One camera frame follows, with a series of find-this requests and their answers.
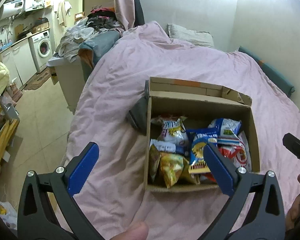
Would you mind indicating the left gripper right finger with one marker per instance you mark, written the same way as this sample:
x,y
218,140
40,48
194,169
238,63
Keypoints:
x,y
242,194

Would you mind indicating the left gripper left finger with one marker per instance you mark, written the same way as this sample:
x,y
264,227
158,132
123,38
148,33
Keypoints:
x,y
36,218

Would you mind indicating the blue white snack bag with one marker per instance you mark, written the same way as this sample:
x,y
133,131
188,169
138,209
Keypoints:
x,y
227,130

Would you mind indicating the white yellow chip bag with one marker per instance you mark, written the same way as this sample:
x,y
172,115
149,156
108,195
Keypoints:
x,y
172,130

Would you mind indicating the left hand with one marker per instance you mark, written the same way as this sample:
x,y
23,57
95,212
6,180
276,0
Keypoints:
x,y
138,231

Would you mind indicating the white red snack pack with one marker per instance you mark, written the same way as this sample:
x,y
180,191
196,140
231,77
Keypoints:
x,y
237,150

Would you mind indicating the teal bed cushion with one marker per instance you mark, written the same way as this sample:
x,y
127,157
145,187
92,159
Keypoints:
x,y
272,73

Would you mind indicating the pink bed duvet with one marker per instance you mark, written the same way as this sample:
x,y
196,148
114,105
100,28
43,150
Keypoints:
x,y
254,78

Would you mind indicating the red snack bag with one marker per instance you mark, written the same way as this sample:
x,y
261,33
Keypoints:
x,y
208,176

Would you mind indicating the blue yellow snack pack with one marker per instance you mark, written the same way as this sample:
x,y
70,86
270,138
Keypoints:
x,y
198,139

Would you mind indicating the golden yellow snack bag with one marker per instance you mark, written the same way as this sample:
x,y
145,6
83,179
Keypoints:
x,y
171,167

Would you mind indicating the grey striped cloth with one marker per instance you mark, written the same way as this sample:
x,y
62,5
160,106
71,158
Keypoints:
x,y
137,115

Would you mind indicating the white storage bin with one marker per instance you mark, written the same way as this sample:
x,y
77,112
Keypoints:
x,y
71,78

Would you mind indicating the brown cardboard box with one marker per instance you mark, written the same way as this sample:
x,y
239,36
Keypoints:
x,y
201,103

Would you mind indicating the white pillow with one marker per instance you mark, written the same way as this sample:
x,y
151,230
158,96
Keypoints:
x,y
197,38

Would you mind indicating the white kitchen cabinet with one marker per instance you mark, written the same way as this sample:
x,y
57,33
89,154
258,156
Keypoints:
x,y
19,61

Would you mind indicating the white washing machine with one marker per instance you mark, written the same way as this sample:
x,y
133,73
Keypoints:
x,y
40,47

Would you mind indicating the pile of clothes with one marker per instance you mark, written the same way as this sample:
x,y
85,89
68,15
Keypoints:
x,y
97,22

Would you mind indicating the white water heater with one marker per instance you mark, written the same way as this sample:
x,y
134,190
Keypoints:
x,y
11,8

